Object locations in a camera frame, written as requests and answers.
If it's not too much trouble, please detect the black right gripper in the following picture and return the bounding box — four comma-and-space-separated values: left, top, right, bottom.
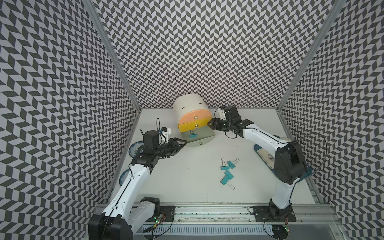
207, 117, 233, 131

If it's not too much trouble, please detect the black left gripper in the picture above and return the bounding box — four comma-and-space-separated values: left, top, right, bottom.
154, 137, 188, 158

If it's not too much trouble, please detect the pale green bottom drawer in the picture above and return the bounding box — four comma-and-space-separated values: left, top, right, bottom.
181, 126, 216, 148

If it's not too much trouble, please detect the green binder clip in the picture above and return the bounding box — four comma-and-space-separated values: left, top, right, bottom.
225, 170, 234, 180
221, 158, 231, 171
227, 159, 240, 169
189, 130, 198, 139
220, 176, 235, 191

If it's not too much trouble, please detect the yellow drawer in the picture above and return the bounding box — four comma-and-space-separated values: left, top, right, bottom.
178, 117, 213, 133

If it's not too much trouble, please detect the green binder clip top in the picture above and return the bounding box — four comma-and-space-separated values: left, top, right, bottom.
221, 158, 231, 171

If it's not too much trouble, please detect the green binder clip bottom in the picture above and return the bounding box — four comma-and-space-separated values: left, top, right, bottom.
220, 176, 235, 191

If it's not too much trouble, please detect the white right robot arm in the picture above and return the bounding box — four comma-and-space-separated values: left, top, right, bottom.
208, 106, 308, 210

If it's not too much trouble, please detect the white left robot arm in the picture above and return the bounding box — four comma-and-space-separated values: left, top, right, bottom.
88, 130, 188, 240

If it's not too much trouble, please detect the white round drawer cabinet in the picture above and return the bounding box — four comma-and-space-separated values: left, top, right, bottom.
173, 94, 209, 121

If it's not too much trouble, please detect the blue patterned bowl far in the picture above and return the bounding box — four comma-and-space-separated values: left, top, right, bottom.
129, 141, 143, 158

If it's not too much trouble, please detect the blue patterned bowl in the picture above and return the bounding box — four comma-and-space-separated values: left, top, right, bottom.
119, 169, 131, 187
129, 141, 143, 158

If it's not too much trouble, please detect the teal cutting board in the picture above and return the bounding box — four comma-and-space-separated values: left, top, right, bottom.
269, 141, 312, 184

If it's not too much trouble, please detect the blue patterned bowl near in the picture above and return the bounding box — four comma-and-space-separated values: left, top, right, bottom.
119, 169, 131, 187

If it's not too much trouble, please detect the beige cloth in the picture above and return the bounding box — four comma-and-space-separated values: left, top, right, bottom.
254, 137, 290, 170

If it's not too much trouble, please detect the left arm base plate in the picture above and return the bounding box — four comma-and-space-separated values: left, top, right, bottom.
146, 206, 176, 223

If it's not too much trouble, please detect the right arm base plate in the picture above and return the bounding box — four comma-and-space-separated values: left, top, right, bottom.
252, 205, 297, 223

